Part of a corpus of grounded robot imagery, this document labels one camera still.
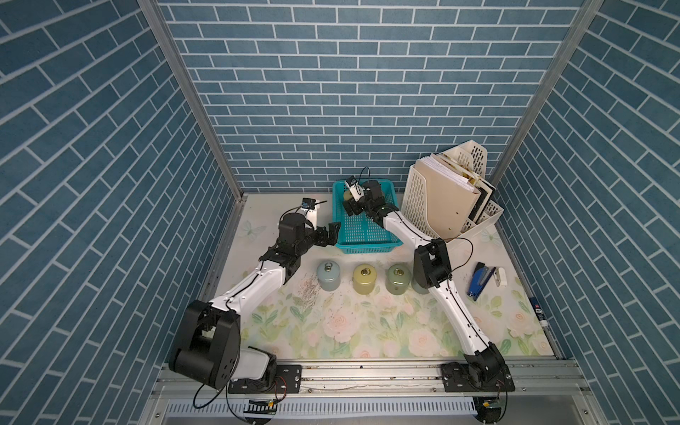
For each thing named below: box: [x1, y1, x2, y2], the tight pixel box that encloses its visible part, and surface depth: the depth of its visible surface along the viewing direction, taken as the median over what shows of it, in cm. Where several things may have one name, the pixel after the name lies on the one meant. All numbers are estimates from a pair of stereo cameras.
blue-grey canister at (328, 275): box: [316, 260, 342, 293], surface depth 89 cm
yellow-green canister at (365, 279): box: [352, 263, 379, 295], surface depth 88 cm
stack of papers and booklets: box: [414, 153, 497, 241], surface depth 91 cm
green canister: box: [385, 262, 413, 296], surface depth 88 cm
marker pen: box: [528, 296, 549, 328], surface depth 91 cm
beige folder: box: [414, 153, 482, 242], surface depth 90 cm
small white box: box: [497, 266, 508, 288], surface depth 93 cm
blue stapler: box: [466, 262, 497, 302], surface depth 95 cm
